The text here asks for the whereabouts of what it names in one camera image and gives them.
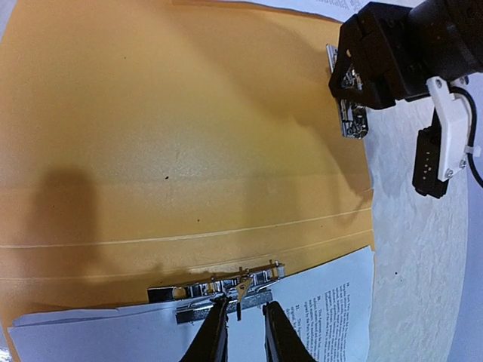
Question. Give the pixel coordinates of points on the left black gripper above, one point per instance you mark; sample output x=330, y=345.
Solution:
x=387, y=53

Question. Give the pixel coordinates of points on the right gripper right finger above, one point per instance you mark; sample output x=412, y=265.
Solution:
x=281, y=340

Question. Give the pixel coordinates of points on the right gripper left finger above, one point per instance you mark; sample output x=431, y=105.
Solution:
x=211, y=341

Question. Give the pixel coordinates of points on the chrome folder spring clip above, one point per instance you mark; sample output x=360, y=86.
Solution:
x=244, y=289

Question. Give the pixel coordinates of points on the orange file folder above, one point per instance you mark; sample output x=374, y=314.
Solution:
x=154, y=142

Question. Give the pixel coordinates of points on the chrome side folder clip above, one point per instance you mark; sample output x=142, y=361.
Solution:
x=353, y=117

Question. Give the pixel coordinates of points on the stack of printed papers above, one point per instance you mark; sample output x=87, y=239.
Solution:
x=339, y=10

